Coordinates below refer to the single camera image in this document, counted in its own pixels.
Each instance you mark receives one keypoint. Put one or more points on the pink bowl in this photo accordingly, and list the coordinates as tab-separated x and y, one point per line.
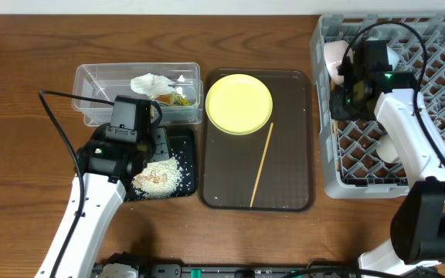
333	56

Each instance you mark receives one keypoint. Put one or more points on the yellow green snack wrapper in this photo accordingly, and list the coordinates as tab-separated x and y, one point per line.
172	99

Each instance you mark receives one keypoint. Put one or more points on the white cup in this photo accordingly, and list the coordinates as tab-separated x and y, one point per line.
386	150

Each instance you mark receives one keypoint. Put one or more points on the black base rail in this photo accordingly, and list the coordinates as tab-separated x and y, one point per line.
124	265

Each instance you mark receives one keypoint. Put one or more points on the rice and food scraps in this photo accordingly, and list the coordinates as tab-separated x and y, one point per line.
159	179

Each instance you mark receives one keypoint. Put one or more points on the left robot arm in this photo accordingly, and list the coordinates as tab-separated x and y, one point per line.
83	226

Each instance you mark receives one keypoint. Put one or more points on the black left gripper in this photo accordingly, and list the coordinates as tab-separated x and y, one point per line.
160	143

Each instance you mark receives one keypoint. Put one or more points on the yellow plate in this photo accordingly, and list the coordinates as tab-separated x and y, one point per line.
239	104

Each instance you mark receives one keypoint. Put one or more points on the grey dishwasher rack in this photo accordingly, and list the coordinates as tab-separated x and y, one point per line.
419	40

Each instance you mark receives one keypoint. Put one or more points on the black tray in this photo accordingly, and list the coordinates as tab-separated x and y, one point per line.
185	162

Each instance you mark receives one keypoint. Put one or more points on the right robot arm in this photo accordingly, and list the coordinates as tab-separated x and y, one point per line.
417	231

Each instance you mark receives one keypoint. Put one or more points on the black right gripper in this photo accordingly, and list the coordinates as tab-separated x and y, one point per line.
337	100

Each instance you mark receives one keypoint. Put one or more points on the clear plastic bin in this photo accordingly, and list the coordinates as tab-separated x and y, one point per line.
107	80

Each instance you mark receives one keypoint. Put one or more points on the blue bowl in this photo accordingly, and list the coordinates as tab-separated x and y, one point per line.
393	57

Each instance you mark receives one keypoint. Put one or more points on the white napkin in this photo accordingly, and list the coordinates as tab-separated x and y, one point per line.
152	85

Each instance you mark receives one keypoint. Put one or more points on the brown serving tray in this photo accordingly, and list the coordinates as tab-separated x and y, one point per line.
230	162

